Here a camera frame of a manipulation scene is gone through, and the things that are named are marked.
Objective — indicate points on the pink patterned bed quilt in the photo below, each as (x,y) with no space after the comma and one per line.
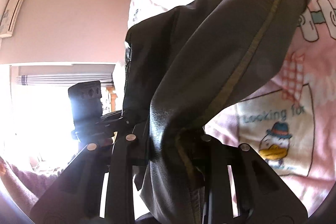
(290,121)

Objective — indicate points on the purple sleeved left forearm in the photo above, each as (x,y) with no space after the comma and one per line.
(26,187)

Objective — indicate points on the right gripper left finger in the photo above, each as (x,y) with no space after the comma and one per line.
(96,187)

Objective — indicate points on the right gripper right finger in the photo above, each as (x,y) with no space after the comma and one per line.
(240,187)

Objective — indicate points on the white window blind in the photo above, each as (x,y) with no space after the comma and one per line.
(61,75)

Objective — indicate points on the black leather jacket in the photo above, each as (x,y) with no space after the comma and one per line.
(186,65)

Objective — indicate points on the white wall air conditioner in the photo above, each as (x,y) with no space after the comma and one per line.
(10,17)

